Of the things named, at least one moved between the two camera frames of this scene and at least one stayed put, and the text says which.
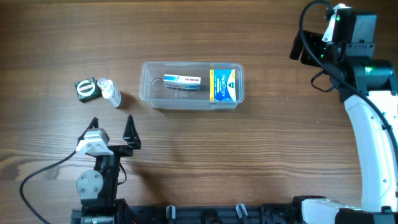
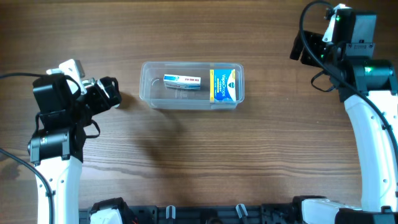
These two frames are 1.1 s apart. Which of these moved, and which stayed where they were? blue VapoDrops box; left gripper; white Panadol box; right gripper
Moved: left gripper
Stayed: blue VapoDrops box; right gripper; white Panadol box
